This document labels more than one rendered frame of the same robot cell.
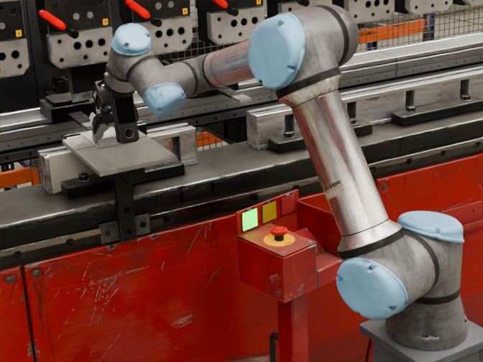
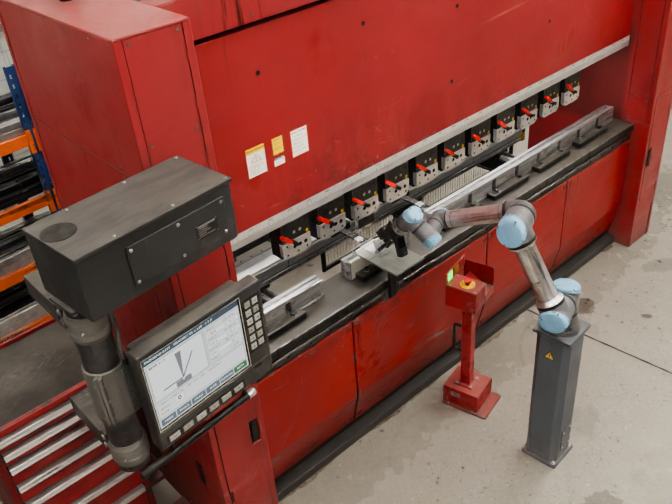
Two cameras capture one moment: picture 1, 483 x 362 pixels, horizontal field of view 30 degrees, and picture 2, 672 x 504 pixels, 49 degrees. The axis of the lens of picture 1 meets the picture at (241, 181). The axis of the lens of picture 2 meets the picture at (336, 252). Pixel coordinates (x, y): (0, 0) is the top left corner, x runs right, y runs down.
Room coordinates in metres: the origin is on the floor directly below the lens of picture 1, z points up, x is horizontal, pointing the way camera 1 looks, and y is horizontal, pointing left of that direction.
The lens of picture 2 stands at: (-0.70, 1.11, 2.88)
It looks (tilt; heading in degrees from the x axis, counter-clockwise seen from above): 34 degrees down; 347
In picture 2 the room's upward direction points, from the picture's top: 5 degrees counter-clockwise
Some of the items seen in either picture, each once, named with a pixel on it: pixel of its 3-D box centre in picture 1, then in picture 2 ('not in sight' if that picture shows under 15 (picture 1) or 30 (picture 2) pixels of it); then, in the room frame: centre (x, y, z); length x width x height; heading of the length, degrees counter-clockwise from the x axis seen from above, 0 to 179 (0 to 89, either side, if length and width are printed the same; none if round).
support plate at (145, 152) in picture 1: (118, 149); (389, 255); (1.94, 0.28, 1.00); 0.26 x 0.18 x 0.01; 27
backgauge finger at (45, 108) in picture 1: (76, 112); (344, 229); (2.21, 0.41, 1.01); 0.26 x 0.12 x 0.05; 27
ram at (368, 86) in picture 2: not in sight; (459, 47); (2.37, -0.23, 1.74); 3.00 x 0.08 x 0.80; 117
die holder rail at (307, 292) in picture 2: not in sight; (275, 311); (1.82, 0.84, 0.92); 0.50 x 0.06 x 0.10; 117
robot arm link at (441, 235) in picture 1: (427, 250); (564, 296); (1.47, -0.33, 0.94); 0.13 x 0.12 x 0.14; 136
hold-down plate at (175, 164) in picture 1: (123, 177); (382, 263); (2.04, 0.28, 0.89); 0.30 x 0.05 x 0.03; 117
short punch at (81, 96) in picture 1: (90, 80); (364, 219); (2.08, 0.35, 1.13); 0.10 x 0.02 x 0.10; 117
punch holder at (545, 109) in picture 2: not in sight; (544, 98); (2.70, -0.88, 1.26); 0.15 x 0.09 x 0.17; 117
